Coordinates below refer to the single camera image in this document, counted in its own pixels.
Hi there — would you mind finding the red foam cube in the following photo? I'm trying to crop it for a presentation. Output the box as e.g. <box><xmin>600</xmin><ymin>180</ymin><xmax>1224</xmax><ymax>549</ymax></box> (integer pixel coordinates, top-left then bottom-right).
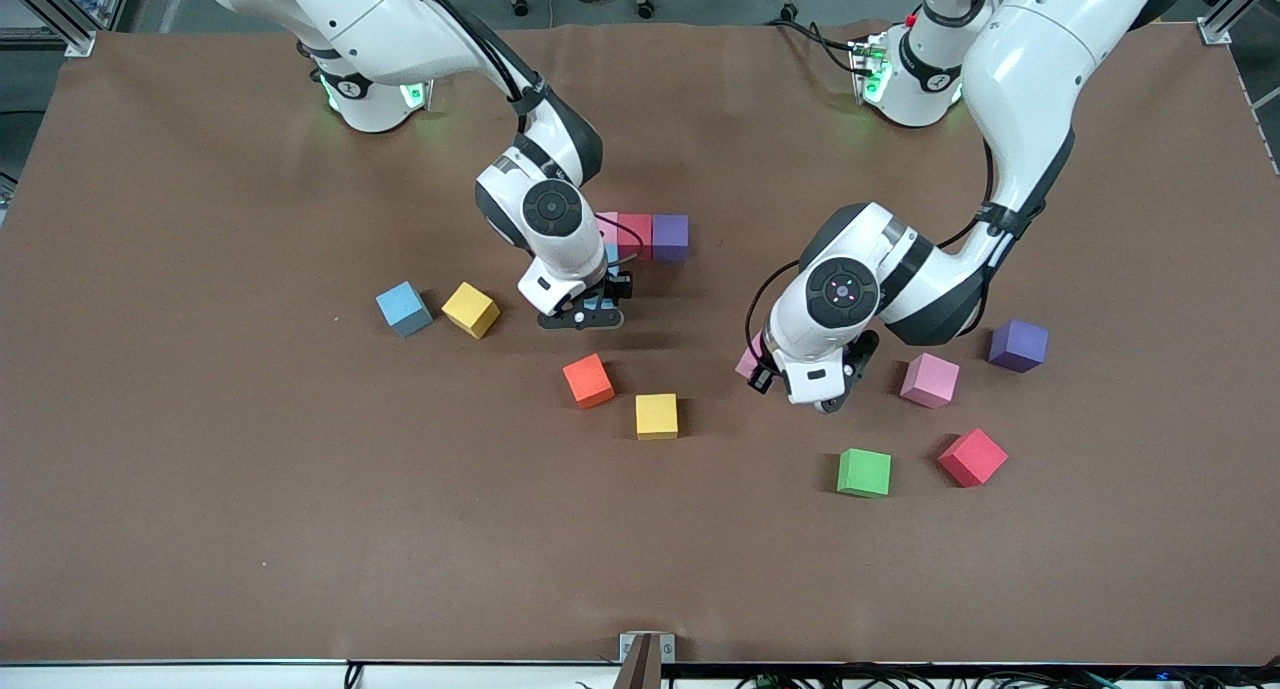
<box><xmin>938</xmin><ymin>428</ymin><xmax>1009</xmax><ymax>488</ymax></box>
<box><xmin>617</xmin><ymin>214</ymin><xmax>654</xmax><ymax>263</ymax></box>

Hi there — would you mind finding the purple foam cube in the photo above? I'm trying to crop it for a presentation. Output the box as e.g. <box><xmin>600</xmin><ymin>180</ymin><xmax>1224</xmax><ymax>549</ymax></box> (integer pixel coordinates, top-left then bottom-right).
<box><xmin>989</xmin><ymin>319</ymin><xmax>1050</xmax><ymax>374</ymax></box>
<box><xmin>652</xmin><ymin>214</ymin><xmax>691</xmax><ymax>263</ymax></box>

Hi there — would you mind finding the orange foam cube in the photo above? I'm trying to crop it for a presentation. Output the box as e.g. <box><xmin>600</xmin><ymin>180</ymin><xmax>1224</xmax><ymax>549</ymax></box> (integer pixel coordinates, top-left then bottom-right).
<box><xmin>562</xmin><ymin>353</ymin><xmax>616</xmax><ymax>411</ymax></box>

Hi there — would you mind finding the yellow foam cube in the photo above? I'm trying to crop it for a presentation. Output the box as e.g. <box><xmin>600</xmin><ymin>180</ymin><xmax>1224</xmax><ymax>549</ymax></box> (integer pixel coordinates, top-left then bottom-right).
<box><xmin>441</xmin><ymin>282</ymin><xmax>501</xmax><ymax>340</ymax></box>
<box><xmin>635</xmin><ymin>393</ymin><xmax>679</xmax><ymax>441</ymax></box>

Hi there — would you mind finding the green foam cube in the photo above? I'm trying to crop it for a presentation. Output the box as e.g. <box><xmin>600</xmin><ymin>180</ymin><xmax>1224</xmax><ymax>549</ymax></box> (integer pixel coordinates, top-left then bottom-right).
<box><xmin>837</xmin><ymin>448</ymin><xmax>892</xmax><ymax>498</ymax></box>

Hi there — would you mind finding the brown table cover mat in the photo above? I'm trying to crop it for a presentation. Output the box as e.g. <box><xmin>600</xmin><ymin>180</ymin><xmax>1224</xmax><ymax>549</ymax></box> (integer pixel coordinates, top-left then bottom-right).
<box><xmin>0</xmin><ymin>21</ymin><xmax>1280</xmax><ymax>667</ymax></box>

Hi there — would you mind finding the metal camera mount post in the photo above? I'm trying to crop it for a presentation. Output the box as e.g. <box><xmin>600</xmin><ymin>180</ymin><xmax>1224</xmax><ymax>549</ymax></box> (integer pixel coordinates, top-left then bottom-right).
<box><xmin>612</xmin><ymin>632</ymin><xmax>677</xmax><ymax>689</ymax></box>

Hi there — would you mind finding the black left arm base cable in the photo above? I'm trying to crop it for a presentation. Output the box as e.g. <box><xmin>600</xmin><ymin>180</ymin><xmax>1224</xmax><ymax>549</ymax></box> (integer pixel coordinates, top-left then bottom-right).
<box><xmin>765</xmin><ymin>14</ymin><xmax>861</xmax><ymax>70</ymax></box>

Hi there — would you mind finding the aluminium frame profile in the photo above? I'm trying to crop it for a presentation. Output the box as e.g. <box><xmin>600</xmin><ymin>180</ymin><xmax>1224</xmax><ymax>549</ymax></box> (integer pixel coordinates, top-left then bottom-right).
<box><xmin>0</xmin><ymin>0</ymin><xmax>151</xmax><ymax>58</ymax></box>
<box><xmin>1197</xmin><ymin>0</ymin><xmax>1280</xmax><ymax>47</ymax></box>

